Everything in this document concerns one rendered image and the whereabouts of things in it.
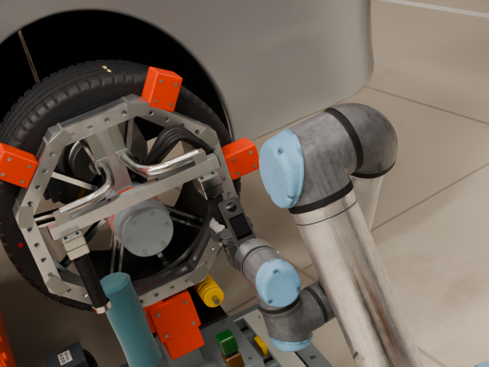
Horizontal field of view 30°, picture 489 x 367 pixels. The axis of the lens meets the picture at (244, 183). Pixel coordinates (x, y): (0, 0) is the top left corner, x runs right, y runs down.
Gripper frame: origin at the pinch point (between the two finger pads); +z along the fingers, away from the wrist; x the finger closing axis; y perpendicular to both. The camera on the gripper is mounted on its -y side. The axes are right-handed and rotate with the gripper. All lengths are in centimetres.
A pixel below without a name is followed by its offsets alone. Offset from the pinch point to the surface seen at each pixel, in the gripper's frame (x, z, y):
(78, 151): -21, 59, -8
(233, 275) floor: 20, 111, 83
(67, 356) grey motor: -47, 38, 40
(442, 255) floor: 85, 62, 83
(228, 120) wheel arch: 23, 54, 0
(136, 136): -3, 63, -4
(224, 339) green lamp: -12.8, -22.6, 17.0
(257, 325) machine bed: 13, 62, 75
